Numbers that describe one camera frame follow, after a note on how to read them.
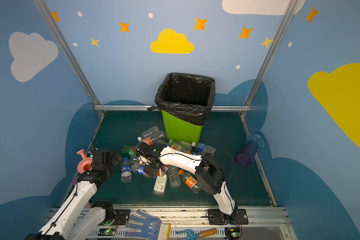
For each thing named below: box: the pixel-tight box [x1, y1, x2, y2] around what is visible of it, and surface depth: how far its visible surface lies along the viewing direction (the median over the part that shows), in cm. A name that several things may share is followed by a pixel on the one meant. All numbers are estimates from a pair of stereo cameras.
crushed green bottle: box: [120, 144, 137, 156], surface depth 97 cm
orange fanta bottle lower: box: [178, 169, 201, 194], surface depth 84 cm
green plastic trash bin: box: [161, 110, 204, 143], surface depth 92 cm
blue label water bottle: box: [191, 142, 216, 155], surface depth 98 cm
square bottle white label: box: [153, 174, 167, 196], surface depth 83 cm
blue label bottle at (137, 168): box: [130, 163, 152, 178], surface depth 88 cm
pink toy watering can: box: [76, 149, 93, 174], surface depth 82 cm
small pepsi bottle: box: [120, 157, 133, 184], surface depth 87 cm
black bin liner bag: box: [147, 72, 216, 126], surface depth 86 cm
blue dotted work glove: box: [124, 209, 168, 240], surface depth 73 cm
